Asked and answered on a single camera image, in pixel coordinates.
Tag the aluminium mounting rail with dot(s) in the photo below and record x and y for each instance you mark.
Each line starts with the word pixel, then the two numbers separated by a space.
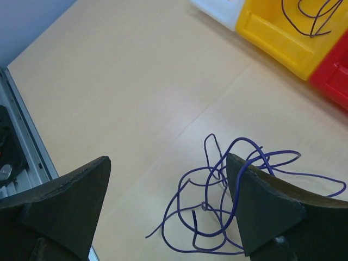
pixel 40 168

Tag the red plastic bin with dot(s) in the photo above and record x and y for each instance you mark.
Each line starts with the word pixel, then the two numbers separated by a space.
pixel 330 77

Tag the white plastic bin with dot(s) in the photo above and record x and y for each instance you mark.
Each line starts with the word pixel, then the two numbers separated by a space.
pixel 224 11

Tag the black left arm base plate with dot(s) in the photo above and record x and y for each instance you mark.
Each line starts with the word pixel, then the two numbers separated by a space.
pixel 13 159

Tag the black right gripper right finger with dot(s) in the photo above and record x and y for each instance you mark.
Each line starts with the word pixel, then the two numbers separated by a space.
pixel 279 221

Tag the yellow plastic bin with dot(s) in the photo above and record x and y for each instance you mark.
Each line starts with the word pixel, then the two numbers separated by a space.
pixel 298 34

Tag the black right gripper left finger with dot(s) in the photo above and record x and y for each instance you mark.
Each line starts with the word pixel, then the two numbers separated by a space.
pixel 56 220

